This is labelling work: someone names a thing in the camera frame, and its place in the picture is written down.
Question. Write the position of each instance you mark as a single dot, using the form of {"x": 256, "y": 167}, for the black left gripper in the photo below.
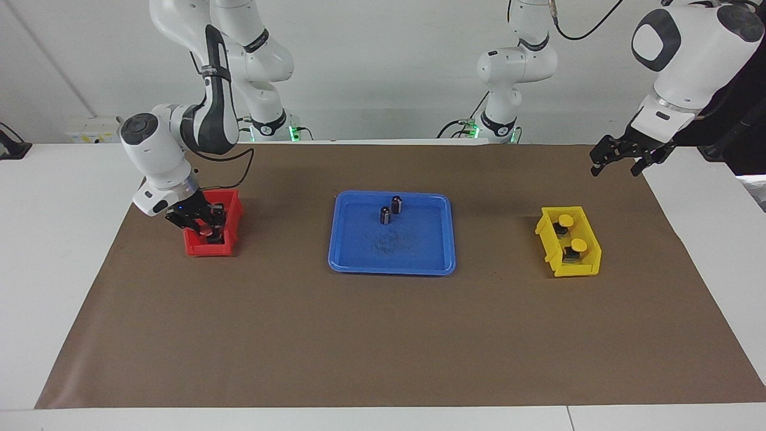
{"x": 634, "y": 146}

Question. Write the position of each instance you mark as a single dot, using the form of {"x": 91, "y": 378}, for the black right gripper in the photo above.
{"x": 194, "y": 211}

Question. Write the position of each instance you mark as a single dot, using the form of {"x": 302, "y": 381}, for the red push button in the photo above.
{"x": 206, "y": 230}

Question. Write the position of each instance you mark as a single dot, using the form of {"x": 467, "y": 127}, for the yellow push button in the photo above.
{"x": 565, "y": 220}
{"x": 578, "y": 245}

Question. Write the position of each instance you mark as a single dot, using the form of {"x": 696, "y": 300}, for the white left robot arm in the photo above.
{"x": 688, "y": 54}

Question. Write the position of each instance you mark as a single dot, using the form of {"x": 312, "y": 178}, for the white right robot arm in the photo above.
{"x": 155, "y": 149}

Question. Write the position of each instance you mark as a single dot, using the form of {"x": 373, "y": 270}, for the blue plastic tray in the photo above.
{"x": 389, "y": 251}

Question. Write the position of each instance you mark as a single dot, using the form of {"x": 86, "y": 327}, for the red plastic bin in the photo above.
{"x": 206, "y": 249}

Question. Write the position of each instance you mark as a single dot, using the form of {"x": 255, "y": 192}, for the yellow plastic bin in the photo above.
{"x": 583, "y": 266}

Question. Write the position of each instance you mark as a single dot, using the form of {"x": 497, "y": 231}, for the black stand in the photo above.
{"x": 742, "y": 120}

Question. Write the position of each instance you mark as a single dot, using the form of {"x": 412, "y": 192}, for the small black cylinder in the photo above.
{"x": 397, "y": 205}
{"x": 385, "y": 215}

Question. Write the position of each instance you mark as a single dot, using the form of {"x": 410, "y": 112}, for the brown paper mat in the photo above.
{"x": 383, "y": 335}

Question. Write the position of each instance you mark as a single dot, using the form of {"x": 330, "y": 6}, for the white wall socket box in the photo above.
{"x": 93, "y": 129}

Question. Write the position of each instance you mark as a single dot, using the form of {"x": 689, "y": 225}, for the black clamp mount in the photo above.
{"x": 12, "y": 146}

